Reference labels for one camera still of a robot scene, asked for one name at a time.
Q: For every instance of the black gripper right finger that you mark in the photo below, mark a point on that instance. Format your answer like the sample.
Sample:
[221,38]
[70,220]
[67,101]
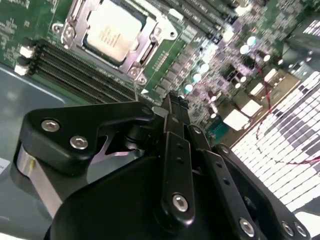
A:
[217,175]

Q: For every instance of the silver CPU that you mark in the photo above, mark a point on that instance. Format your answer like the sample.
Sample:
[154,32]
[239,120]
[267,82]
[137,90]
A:
[115,27]

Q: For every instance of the thin metal locking lever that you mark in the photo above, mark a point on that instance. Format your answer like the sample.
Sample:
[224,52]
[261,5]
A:
[136,90]

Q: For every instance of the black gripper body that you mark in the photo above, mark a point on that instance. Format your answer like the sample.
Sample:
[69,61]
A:
[112,212]

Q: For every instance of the metal socket cover frame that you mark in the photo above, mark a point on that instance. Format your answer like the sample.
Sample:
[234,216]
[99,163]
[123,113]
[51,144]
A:
[150,35]

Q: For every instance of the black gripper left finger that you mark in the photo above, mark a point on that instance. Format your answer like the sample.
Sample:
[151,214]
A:
[32,140]

